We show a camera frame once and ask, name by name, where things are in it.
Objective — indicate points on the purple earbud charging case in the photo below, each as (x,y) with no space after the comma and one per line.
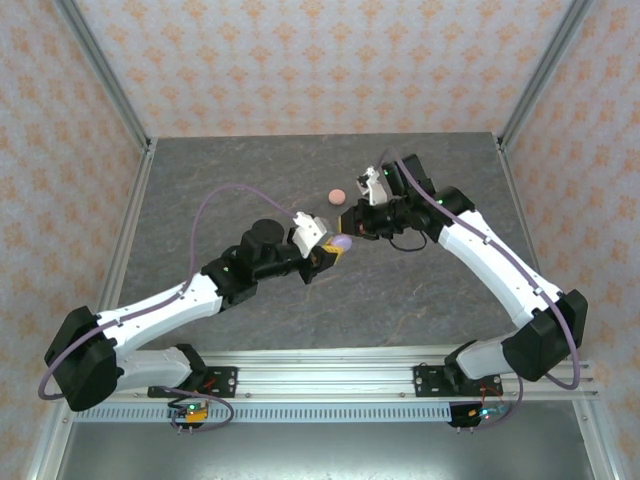
(343,242)

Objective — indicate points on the pink earbud charging case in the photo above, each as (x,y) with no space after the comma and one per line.
(336,196)

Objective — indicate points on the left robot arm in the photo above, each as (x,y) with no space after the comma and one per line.
(160,305)

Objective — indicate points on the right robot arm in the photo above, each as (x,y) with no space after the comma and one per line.
(500,270)

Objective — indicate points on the grey metal shelf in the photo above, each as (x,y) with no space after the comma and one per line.
(320,455)

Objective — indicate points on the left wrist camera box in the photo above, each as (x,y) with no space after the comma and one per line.
(310,232)

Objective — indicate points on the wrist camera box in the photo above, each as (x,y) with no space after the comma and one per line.
(310,232)
(376,192)

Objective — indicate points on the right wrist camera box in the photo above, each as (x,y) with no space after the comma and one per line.
(376,192)

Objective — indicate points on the aluminium table side rail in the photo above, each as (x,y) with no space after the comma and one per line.
(141,175)
(510,175)

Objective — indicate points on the aluminium mounting rail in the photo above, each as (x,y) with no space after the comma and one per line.
(325,380)

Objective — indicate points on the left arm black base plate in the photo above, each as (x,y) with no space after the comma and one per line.
(222,382)

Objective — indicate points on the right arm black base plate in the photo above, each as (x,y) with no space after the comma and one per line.
(427,382)

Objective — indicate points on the aluminium frame post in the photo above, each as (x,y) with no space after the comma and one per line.
(547,65)
(103,65)

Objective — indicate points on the aluminium frame strut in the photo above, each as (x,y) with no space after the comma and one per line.
(50,445)
(597,445)

